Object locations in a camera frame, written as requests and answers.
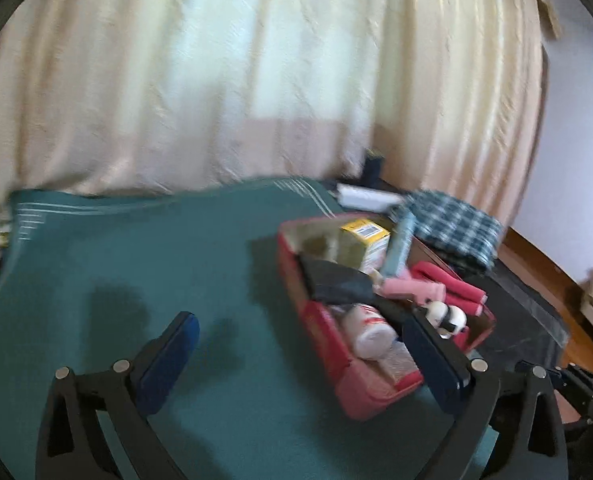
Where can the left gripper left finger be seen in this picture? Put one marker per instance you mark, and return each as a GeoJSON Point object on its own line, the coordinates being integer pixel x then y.
{"type": "Point", "coordinates": [71, 444]}

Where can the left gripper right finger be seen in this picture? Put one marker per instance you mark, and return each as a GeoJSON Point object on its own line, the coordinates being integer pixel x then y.
{"type": "Point", "coordinates": [520, 406]}

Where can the black white panda figurine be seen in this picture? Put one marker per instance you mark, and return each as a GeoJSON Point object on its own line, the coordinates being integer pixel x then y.
{"type": "Point", "coordinates": [446, 319]}

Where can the pink foam bendy roller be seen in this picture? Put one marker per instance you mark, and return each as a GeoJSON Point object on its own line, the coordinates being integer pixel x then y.
{"type": "Point", "coordinates": [458, 293]}

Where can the small pink hair roller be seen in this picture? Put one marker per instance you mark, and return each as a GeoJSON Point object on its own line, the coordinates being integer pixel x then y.
{"type": "Point", "coordinates": [420, 291]}

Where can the silver blue tube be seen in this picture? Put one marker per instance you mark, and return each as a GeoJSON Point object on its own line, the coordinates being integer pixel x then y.
{"type": "Point", "coordinates": [399, 247]}

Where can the yellow small box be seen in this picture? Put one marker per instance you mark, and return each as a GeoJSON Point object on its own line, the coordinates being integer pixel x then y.
{"type": "Point", "coordinates": [362, 244]}

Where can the black dome cap object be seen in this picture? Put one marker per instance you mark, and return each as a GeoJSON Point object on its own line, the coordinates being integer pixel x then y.
{"type": "Point", "coordinates": [330, 283]}

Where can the green table mat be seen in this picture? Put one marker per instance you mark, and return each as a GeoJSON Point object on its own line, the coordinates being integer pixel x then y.
{"type": "Point", "coordinates": [89, 282]}

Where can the blue plaid folded cloth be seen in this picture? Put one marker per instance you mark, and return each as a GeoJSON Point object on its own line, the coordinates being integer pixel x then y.
{"type": "Point", "coordinates": [461, 234]}

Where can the white power strip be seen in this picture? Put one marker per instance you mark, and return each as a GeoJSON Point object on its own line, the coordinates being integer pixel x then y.
{"type": "Point", "coordinates": [367, 199]}

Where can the dark blue thread spool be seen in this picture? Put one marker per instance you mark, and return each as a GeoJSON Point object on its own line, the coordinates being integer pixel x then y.
{"type": "Point", "coordinates": [372, 168]}

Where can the beige patterned curtain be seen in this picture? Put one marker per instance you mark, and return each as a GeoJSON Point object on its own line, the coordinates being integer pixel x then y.
{"type": "Point", "coordinates": [118, 96]}

